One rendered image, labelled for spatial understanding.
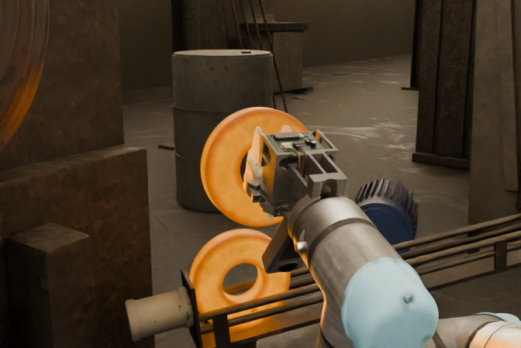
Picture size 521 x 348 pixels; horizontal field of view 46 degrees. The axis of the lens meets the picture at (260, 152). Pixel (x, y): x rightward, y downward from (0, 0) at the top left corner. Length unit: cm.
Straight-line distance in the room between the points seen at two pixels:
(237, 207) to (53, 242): 25
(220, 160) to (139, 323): 28
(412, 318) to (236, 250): 44
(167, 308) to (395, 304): 48
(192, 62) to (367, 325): 290
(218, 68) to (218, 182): 253
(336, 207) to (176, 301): 40
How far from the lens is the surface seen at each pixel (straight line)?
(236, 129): 75
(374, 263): 51
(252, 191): 69
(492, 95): 312
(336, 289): 52
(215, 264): 90
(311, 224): 57
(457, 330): 63
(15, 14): 69
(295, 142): 65
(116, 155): 102
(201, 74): 330
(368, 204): 258
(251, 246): 91
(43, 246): 86
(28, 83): 79
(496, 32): 310
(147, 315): 90
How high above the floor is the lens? 110
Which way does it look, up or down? 13 degrees down
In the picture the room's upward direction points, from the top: straight up
